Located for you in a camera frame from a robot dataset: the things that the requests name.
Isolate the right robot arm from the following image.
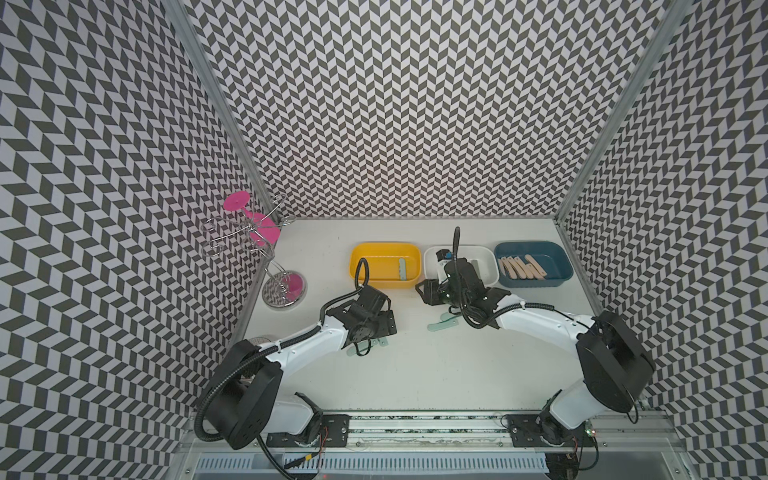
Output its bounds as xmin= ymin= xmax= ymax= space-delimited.
xmin=415 ymin=257 xmax=656 ymax=446

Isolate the pink knife diagonal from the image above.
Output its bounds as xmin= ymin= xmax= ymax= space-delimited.
xmin=513 ymin=257 xmax=528 ymax=279

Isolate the yellow storage box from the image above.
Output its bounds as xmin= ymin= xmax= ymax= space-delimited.
xmin=349 ymin=242 xmax=422 ymax=290

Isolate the pink knife vertical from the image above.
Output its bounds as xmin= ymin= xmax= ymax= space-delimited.
xmin=503 ymin=257 xmax=518 ymax=279

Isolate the dark teal storage box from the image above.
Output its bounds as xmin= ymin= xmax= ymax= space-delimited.
xmin=493 ymin=241 xmax=574 ymax=289

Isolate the pink ribbed glass bowl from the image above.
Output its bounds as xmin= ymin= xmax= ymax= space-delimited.
xmin=249 ymin=336 xmax=276 ymax=345

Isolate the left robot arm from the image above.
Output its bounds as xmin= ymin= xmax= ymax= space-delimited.
xmin=193 ymin=285 xmax=397 ymax=450

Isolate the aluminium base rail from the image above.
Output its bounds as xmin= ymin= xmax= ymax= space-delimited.
xmin=266 ymin=410 xmax=683 ymax=453

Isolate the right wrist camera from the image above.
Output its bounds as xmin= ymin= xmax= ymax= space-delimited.
xmin=436 ymin=249 xmax=453 ymax=265

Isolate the wire rack with pink discs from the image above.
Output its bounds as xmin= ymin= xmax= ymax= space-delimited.
xmin=201 ymin=190 xmax=307 ymax=310

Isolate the white storage box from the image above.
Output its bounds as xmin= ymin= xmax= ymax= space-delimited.
xmin=423 ymin=245 xmax=499 ymax=286

